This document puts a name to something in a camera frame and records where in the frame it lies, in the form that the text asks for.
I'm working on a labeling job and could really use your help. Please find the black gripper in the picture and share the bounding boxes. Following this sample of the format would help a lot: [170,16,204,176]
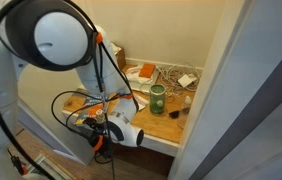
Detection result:
[85,114,112,153]

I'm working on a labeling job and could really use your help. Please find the brown cardboard box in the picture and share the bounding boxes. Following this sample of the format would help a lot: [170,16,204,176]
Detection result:
[112,42,127,71]

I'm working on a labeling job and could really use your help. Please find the orange flat box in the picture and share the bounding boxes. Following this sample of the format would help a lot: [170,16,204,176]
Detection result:
[138,63,157,79]

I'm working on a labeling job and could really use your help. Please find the white framed panel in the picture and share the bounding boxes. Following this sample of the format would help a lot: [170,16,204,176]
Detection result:
[30,153,75,180]

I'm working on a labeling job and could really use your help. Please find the green glass jar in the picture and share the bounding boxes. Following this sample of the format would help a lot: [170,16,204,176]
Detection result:
[148,83,167,115]

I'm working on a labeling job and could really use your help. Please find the white red-striped cloth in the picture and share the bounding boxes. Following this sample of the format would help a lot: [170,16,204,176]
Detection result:
[124,64,160,112]

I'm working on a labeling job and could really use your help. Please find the black sunglasses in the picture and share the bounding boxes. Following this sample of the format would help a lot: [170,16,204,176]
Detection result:
[168,108,189,120]

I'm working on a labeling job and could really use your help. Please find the clear drinking glass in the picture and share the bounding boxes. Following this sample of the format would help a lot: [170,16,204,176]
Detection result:
[176,106,190,130]

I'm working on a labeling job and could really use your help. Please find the small clear bottle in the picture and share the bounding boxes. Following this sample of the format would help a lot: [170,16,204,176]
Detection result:
[181,95,193,114]

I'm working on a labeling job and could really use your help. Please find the white power adapter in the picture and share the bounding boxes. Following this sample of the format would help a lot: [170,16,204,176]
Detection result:
[177,73,195,88]

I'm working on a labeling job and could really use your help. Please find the orange cable strap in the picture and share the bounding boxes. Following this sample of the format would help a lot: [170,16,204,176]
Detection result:
[94,31,105,44]
[92,134,105,153]
[120,92,135,100]

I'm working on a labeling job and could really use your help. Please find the white cable bundle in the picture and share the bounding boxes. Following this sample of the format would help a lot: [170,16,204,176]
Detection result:
[155,61,202,98]

